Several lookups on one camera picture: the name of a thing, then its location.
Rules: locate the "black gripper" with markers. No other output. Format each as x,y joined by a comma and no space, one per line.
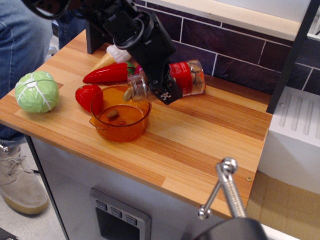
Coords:
149,43

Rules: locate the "clear almond jar red label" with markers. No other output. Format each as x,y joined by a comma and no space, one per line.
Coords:
188,75

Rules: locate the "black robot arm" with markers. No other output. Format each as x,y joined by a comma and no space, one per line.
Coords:
105,15

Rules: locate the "orange transparent plastic pot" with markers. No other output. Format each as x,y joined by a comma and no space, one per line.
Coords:
131,122

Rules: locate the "almond in pot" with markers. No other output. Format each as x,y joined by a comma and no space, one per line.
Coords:
112,114

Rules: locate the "dark red toy egg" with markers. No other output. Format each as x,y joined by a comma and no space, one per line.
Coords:
138,70

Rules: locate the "red toy chili pepper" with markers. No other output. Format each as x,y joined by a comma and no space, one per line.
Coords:
117,72

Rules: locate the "toy ice cream cone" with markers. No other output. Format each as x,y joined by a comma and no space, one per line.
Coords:
113,55

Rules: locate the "red toy strawberry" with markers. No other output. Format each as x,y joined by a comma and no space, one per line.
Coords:
90,98

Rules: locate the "dark side panel board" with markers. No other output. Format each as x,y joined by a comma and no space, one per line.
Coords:
94,37

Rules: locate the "green toy cabbage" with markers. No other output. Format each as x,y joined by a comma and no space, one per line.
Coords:
37,92

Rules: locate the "grey toy oven control panel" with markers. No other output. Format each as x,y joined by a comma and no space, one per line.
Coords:
117,220

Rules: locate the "person leg blue jeans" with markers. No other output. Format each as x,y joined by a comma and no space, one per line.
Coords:
24,43

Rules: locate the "beige suede shoe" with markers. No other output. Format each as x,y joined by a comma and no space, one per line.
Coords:
19,186

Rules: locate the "metal clamp screw handle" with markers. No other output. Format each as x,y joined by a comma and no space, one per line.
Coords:
225,171

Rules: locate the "black shelf post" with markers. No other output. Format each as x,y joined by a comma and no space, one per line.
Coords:
293,54

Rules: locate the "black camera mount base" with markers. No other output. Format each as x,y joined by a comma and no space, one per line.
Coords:
235,229

